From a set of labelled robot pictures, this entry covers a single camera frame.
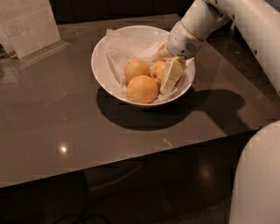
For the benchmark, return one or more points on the white paper bowl liner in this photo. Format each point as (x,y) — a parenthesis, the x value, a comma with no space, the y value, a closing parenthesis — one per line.
(137,78)

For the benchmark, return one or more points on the white ceramic bowl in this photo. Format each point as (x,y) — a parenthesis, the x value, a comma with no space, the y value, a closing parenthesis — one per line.
(99,58)

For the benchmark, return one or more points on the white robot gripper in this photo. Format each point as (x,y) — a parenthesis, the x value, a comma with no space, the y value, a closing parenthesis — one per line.
(181,43)

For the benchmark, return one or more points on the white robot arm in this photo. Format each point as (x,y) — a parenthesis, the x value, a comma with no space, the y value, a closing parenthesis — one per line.
(256,192)

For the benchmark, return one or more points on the clear acrylic sign holder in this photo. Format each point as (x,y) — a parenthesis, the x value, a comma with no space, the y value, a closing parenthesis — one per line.
(28,29)

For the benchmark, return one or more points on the orange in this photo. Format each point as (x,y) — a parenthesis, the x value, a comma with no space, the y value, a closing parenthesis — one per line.
(157,71)
(136,67)
(142,89)

